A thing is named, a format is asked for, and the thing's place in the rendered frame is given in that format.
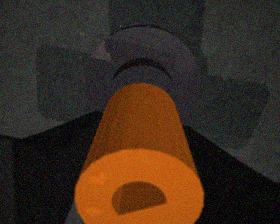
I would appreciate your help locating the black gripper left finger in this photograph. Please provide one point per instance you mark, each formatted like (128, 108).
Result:
(39, 173)

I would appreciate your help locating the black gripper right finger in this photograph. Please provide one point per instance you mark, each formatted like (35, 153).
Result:
(233, 192)

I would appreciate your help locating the orange knob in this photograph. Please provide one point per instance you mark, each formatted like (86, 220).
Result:
(139, 169)

